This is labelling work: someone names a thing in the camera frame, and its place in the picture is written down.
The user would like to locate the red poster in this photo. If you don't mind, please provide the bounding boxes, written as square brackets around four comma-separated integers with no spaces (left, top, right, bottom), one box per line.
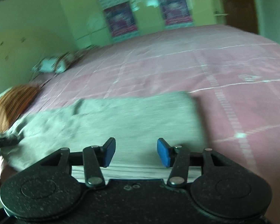
[158,0,193,26]
[104,2,137,37]

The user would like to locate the white patterned pillow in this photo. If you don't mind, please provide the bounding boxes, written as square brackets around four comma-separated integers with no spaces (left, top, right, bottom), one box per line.
[32,52,82,74]

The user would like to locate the lower left red poster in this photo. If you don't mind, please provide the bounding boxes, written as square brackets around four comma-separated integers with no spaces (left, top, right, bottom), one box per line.
[104,2,137,37]

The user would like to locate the lower right red poster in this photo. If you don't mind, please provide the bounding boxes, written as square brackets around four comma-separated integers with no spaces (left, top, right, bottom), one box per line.
[158,0,193,26]

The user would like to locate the grey knit pants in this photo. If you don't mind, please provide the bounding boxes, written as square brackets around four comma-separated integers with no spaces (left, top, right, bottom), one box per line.
[1,91,207,180]

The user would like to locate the cream glossy wardrobe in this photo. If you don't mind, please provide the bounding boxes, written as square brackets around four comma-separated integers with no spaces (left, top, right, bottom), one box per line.
[59,0,217,48]

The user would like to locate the dark brown wooden door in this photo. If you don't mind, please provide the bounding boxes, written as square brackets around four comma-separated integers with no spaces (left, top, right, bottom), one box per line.
[223,0,259,34]

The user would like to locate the orange striped pillow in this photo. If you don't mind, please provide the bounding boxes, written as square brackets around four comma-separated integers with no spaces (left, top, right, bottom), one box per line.
[0,84,41,133]

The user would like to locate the cream corner shelf unit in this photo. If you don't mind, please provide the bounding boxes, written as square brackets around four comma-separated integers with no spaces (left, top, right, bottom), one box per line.
[212,0,228,25]

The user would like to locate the cream wooden headboard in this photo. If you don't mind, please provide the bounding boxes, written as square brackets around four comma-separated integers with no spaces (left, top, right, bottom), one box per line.
[0,28,76,94]

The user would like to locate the pink checked bed sheet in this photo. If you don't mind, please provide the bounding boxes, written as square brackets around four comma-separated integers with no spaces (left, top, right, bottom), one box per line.
[29,25,280,223]

